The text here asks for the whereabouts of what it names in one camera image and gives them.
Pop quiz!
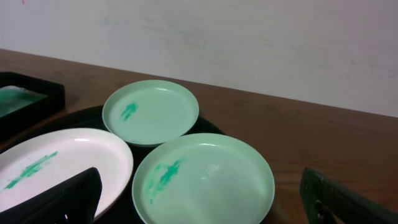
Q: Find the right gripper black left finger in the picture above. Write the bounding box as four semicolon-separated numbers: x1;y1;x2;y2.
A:
1;167;102;224

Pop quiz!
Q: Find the white plate with green stain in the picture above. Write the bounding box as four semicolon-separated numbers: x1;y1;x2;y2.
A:
1;128;133;219

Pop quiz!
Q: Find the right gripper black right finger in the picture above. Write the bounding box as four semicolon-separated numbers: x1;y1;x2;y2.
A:
300;167;397;224

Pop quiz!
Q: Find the near mint green plate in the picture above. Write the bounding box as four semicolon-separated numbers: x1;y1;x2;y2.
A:
132;133;275;224

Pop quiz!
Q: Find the far mint green plate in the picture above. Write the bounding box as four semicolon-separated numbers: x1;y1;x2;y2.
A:
102;80;200;147

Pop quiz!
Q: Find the black tray with green water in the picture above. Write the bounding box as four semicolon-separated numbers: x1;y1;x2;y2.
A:
1;72;65;141

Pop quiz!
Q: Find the mint green plate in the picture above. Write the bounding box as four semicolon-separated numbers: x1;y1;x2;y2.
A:
102;80;200;147
132;133;275;224

